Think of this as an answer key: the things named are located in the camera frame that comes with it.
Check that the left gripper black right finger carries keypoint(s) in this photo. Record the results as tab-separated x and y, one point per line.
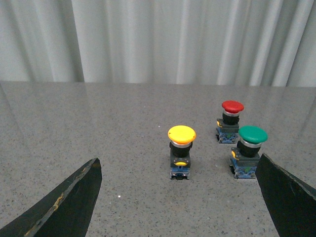
290	201

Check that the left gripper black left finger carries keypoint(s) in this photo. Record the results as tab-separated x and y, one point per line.
66	211

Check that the red mushroom push button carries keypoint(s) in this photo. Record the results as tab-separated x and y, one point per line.
228	126

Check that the white pleated curtain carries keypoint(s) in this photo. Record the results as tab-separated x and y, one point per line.
222	42

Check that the green mushroom push button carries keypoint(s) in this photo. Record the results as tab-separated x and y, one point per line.
245	157

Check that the yellow mushroom push button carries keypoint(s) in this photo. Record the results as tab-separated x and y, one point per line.
181	141

